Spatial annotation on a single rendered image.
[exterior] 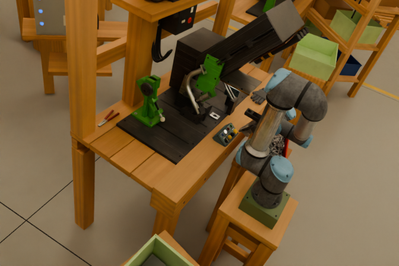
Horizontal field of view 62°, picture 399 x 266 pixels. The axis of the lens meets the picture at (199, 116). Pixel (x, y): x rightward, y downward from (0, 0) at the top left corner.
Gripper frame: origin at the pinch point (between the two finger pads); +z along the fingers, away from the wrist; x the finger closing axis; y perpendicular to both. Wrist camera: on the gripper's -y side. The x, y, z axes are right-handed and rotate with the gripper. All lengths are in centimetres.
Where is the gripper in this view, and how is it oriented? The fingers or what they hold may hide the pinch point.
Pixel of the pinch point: (239, 129)
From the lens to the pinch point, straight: 194.7
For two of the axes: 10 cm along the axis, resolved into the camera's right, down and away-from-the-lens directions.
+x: 5.3, -4.5, 7.2
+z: -6.4, 3.4, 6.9
